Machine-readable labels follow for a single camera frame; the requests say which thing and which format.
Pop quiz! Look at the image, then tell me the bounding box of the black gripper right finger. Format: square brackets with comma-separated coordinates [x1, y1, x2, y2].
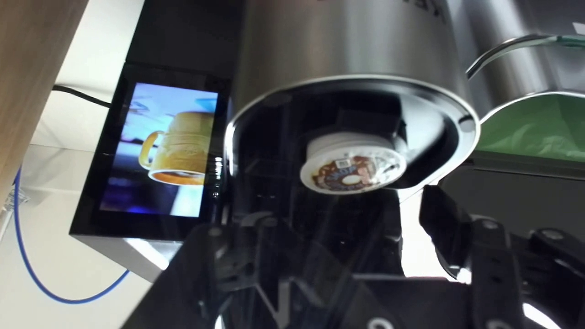
[418, 184, 585, 329]

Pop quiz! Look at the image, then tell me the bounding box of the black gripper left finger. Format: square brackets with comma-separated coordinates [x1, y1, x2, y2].
[120, 215, 403, 329]

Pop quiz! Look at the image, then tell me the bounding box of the black and steel coffee machine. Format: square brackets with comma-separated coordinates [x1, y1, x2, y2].
[67, 0, 559, 289]

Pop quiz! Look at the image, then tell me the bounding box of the steel bin with dark lid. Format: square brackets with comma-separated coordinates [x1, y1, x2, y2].
[440, 89, 585, 245]

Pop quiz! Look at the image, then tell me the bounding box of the wooden condiment organizer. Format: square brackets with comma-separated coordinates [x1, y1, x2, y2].
[0, 0, 89, 206]

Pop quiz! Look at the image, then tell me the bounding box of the thin blue cable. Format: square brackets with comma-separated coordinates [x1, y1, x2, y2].
[10, 166, 133, 305]

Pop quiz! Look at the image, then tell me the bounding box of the black power cord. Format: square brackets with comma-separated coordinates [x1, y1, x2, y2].
[50, 82, 114, 109]

